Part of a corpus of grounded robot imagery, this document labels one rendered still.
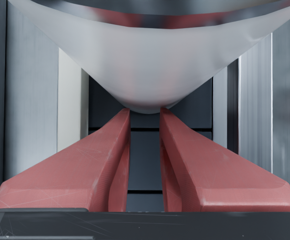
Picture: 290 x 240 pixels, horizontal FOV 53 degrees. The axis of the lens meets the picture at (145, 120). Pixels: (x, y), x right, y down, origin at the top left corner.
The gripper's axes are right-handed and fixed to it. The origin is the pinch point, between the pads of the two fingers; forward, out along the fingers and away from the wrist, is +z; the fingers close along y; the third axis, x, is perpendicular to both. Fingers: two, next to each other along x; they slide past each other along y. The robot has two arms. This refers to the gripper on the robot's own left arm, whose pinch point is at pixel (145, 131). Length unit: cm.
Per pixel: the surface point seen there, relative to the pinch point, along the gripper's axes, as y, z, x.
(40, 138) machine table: 8.3, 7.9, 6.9
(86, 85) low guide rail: 3.2, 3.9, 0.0
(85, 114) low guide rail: 3.2, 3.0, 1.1
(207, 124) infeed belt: -3.9, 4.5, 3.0
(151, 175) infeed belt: -0.4, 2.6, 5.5
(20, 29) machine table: 9.9, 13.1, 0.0
